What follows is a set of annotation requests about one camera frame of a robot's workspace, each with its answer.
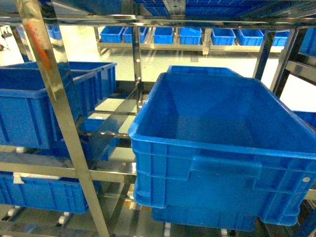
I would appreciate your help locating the stainless steel rack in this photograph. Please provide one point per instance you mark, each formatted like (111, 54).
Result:
(36, 15)

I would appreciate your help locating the blue crate shelf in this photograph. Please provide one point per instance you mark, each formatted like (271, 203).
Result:
(27, 118)
(64, 194)

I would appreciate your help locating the blue crate left shelf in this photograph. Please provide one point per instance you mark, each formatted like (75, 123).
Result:
(27, 118)

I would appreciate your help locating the blue crate lower shelf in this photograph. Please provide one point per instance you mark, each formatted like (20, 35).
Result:
(64, 194)

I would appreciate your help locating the large blue crate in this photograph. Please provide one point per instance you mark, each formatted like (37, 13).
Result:
(220, 152)

